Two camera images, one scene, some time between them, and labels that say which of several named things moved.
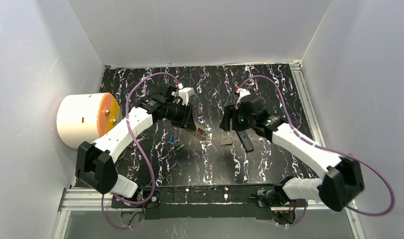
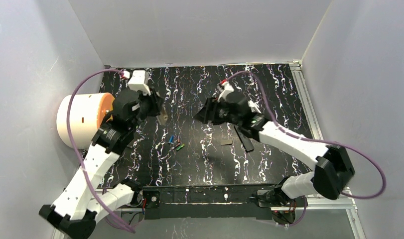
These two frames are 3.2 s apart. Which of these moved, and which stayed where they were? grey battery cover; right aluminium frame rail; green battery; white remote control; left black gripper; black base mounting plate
Moved: white remote control; left black gripper
Stayed: green battery; black base mounting plate; grey battery cover; right aluminium frame rail
